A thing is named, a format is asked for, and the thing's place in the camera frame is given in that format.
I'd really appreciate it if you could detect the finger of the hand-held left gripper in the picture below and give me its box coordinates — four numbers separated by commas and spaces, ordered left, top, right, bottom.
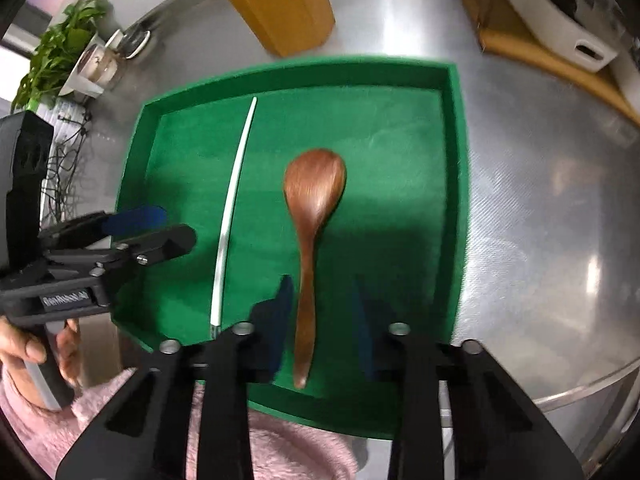
39, 204, 169, 249
47, 224, 197, 281

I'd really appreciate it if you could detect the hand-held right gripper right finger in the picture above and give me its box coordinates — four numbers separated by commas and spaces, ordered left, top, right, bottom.
352, 277, 585, 480

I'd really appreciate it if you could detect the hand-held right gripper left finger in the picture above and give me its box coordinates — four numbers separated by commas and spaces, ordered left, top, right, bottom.
54, 274, 296, 480

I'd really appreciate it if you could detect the white chopstick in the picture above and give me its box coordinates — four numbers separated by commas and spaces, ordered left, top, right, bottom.
209, 96, 259, 339

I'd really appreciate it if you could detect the brown wooden spoon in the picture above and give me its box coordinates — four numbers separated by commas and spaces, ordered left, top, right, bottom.
283, 148, 348, 390

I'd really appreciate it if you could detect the green felt tray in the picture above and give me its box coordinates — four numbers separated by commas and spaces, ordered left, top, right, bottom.
109, 55, 471, 442

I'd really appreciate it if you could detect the orange wooden utensil holder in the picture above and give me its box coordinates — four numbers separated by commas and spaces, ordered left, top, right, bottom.
218, 0, 336, 59

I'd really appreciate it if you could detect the person's left forearm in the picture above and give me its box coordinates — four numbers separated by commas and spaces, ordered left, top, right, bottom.
0, 365, 142, 477

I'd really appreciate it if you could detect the person's left hand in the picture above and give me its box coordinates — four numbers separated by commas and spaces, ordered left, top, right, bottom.
0, 317, 82, 401

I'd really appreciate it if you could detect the white power strip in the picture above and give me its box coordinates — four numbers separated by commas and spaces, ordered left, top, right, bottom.
49, 96, 92, 122

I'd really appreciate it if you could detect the green leafy plant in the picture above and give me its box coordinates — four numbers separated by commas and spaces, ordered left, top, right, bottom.
10, 0, 111, 114

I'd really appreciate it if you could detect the pink fleece garment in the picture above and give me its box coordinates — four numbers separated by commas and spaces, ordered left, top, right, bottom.
186, 382, 359, 480

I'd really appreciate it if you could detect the round glass dish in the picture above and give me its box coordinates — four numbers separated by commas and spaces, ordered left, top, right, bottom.
120, 24, 152, 59

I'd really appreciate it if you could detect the wooden rack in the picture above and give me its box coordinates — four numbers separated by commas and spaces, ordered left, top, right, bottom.
445, 0, 640, 127

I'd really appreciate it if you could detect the white plastic storage bin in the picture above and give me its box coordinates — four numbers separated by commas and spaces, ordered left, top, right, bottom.
500, 0, 627, 74

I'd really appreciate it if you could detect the tangle of cables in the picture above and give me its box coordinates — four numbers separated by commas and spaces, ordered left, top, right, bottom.
40, 100, 94, 224

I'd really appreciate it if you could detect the purple sky wall picture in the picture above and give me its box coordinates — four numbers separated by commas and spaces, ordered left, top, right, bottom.
19, 0, 67, 27

